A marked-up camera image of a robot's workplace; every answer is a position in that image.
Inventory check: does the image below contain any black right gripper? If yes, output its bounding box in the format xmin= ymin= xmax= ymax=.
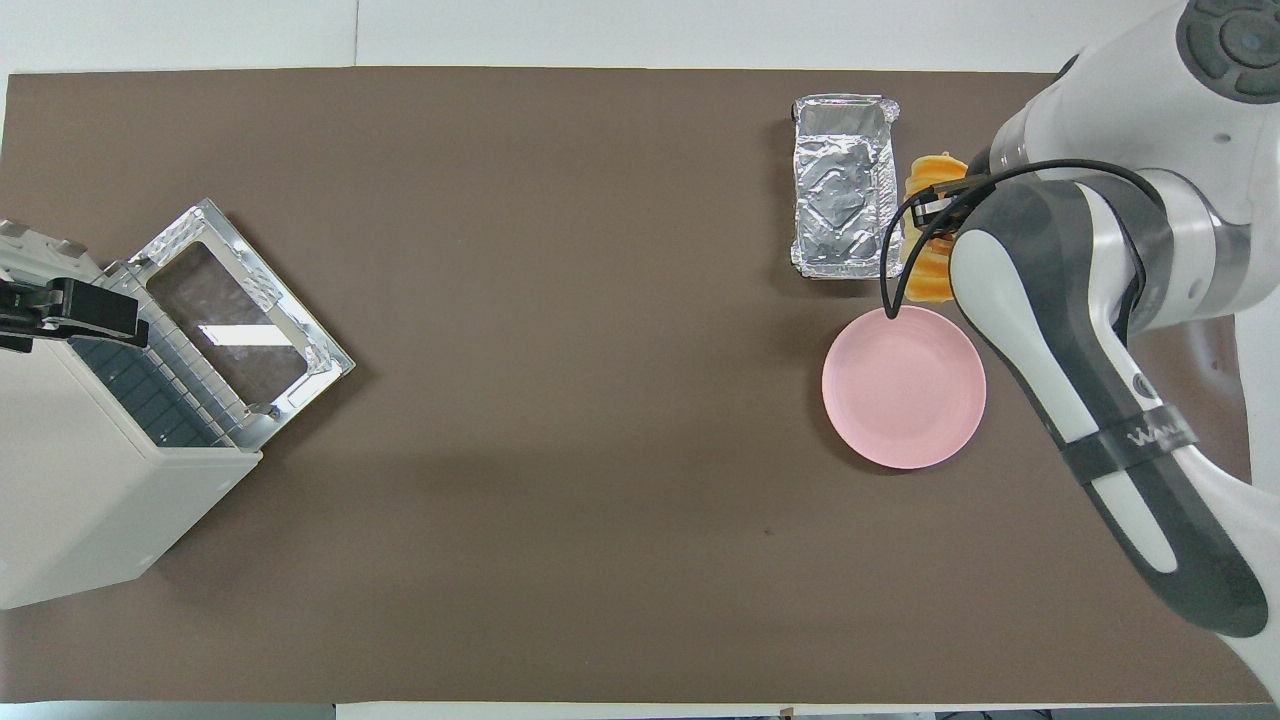
xmin=910 ymin=145 xmax=1001 ymax=226

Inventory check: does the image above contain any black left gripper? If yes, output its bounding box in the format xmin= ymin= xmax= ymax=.
xmin=0 ymin=278 xmax=149 ymax=351

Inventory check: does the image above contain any golden ridged bread loaf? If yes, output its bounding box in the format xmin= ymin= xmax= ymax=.
xmin=900 ymin=152 xmax=971 ymax=304

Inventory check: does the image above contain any aluminium foil baking tray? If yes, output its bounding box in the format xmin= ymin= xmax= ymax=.
xmin=790 ymin=94 xmax=909 ymax=281

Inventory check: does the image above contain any glass oven door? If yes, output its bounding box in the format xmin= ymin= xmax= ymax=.
xmin=128 ymin=198 xmax=356 ymax=446

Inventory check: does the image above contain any cream toaster oven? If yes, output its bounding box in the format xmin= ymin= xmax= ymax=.
xmin=0 ymin=220 xmax=263 ymax=611

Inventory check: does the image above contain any pink round plate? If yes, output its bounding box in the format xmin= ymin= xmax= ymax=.
xmin=822 ymin=305 xmax=987 ymax=470

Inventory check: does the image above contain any brown table mat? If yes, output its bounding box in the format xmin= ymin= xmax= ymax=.
xmin=0 ymin=67 xmax=1273 ymax=704

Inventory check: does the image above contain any metal oven wire rack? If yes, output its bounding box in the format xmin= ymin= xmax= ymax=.
xmin=70 ymin=335 xmax=216 ymax=448

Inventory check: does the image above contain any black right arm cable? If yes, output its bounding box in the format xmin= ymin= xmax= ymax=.
xmin=880 ymin=160 xmax=1161 ymax=321

